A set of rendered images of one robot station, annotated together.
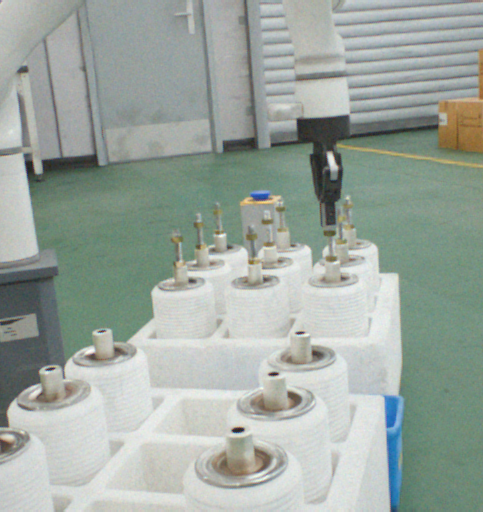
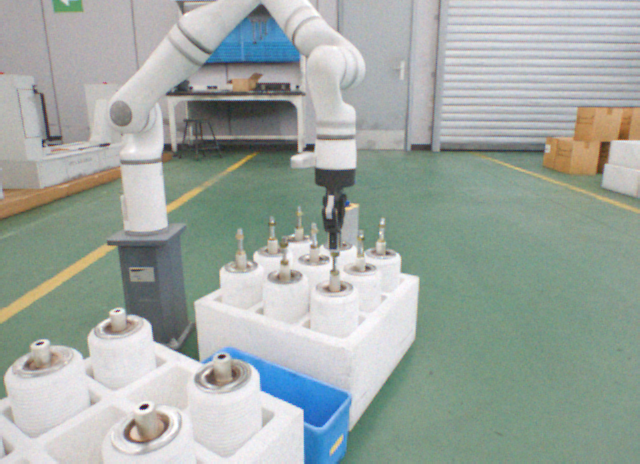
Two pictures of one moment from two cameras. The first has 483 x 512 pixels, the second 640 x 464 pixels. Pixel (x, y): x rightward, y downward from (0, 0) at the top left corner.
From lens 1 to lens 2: 0.48 m
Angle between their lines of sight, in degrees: 15
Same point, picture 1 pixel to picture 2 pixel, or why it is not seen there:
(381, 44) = (519, 96)
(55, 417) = (21, 384)
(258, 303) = (277, 294)
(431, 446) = (388, 424)
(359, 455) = not seen: outside the picture
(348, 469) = not seen: outside the picture
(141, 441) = (109, 403)
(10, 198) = (143, 192)
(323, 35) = (331, 106)
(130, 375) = (122, 349)
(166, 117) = (379, 127)
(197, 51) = (403, 90)
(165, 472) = not seen: hidden behind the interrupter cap
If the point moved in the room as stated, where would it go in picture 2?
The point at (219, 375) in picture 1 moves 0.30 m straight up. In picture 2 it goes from (246, 338) to (238, 197)
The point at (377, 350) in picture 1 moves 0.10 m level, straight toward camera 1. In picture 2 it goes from (346, 352) to (322, 384)
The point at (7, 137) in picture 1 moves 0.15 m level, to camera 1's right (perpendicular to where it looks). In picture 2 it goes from (145, 152) to (203, 154)
